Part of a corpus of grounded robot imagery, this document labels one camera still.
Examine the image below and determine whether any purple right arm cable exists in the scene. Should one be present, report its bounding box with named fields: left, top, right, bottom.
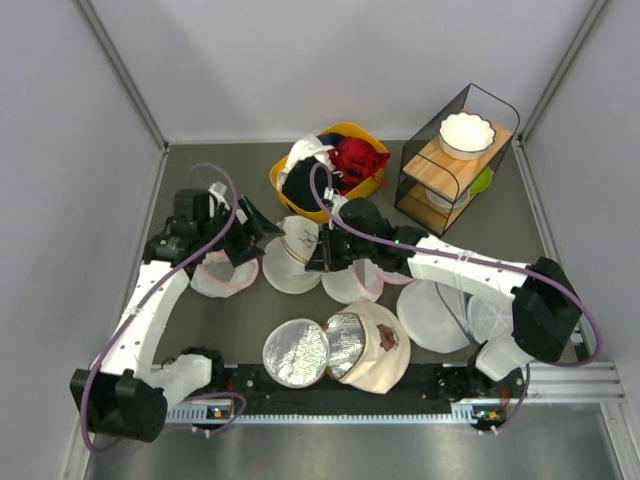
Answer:
left=308, top=163, right=604, bottom=434

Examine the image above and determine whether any beige foil lined bear bag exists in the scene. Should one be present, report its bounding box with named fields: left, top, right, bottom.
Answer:
left=262, top=301, right=411, bottom=395

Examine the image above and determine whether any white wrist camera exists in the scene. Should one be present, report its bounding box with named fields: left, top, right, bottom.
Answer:
left=207, top=181, right=233, bottom=218
left=321, top=188, right=348, bottom=216

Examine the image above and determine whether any yellow plastic basket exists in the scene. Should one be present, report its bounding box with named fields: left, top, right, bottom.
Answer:
left=269, top=122, right=391, bottom=224

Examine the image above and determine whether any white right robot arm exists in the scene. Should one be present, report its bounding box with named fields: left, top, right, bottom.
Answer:
left=305, top=198, right=584, bottom=396

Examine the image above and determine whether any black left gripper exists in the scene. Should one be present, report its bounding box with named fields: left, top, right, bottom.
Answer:
left=199, top=195, right=285, bottom=266

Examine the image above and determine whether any green plastic bowl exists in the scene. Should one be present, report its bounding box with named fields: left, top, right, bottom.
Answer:
left=469, top=166, right=494, bottom=195

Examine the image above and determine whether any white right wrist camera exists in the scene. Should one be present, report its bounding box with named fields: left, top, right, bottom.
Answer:
left=321, top=188, right=348, bottom=216

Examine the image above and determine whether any beige mesh bag with glasses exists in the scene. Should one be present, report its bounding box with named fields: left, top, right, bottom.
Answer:
left=262, top=215, right=322, bottom=295

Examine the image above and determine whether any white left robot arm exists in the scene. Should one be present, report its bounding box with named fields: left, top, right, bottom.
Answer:
left=70, top=189, right=283, bottom=442

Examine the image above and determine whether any white scalloped bowl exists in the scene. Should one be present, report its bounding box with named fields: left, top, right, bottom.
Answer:
left=438, top=112, right=497, bottom=161

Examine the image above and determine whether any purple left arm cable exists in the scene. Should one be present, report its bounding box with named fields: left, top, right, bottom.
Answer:
left=79, top=162, right=247, bottom=454

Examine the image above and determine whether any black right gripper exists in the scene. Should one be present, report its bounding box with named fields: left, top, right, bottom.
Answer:
left=306, top=222, right=375, bottom=273

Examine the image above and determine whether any black bra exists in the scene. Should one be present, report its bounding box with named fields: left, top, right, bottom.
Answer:
left=281, top=157, right=346, bottom=212

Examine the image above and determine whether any black wire shelf rack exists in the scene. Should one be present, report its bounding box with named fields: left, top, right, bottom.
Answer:
left=395, top=83, right=520, bottom=235

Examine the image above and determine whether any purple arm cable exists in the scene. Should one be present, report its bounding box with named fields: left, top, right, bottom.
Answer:
left=308, top=163, right=604, bottom=434
left=79, top=162, right=247, bottom=454

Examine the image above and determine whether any white bra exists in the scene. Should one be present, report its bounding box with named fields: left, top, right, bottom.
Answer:
left=276, top=135, right=336, bottom=191

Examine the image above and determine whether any red bra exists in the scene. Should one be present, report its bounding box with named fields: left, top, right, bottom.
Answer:
left=329, top=137, right=391, bottom=193

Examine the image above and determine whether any pink trimmed bag centre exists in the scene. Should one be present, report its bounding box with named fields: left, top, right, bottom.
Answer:
left=321, top=259, right=414, bottom=305

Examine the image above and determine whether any pink trimmed bag left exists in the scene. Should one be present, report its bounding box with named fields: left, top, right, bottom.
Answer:
left=190, top=251, right=259, bottom=298

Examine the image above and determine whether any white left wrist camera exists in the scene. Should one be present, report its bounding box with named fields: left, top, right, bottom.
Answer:
left=207, top=181, right=233, bottom=218

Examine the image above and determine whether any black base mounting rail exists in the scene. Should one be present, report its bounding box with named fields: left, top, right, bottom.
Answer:
left=218, top=364, right=524, bottom=416

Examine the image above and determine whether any pink trimmed bag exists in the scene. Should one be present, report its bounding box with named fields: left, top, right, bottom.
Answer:
left=190, top=251, right=259, bottom=298
left=321, top=259, right=414, bottom=305

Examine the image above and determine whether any grey trimmed white mesh bag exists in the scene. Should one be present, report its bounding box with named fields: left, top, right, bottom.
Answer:
left=396, top=280, right=512, bottom=353

